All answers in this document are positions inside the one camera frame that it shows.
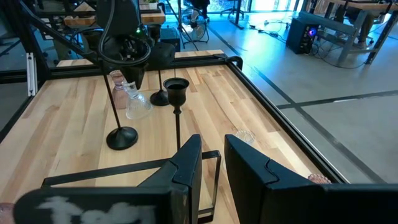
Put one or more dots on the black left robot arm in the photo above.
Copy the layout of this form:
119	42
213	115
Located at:
118	18

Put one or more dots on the clear ribbed glass candle holder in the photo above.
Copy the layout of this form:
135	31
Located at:
138	107
245	136

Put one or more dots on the wooden background table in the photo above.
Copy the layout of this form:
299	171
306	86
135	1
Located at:
81	21

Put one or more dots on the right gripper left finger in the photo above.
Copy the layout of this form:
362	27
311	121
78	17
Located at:
174	193

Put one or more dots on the pink ribbed glass candle holder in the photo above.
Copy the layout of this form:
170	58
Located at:
5	214
118	96
318	179

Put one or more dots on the floor fan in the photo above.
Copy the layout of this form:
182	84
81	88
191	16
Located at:
194	31

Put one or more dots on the black computer tower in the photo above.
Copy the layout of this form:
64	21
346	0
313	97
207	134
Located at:
301	35

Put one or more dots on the tall black candlestick holder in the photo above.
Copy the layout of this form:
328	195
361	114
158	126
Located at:
176	93
122	139
159	99

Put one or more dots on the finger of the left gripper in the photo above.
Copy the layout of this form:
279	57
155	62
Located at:
140	76
128	74

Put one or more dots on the grey metal bench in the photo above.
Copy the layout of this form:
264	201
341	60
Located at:
339	32

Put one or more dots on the black metal table frame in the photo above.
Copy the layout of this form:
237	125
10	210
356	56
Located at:
202	61

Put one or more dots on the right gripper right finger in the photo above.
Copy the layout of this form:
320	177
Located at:
264	193

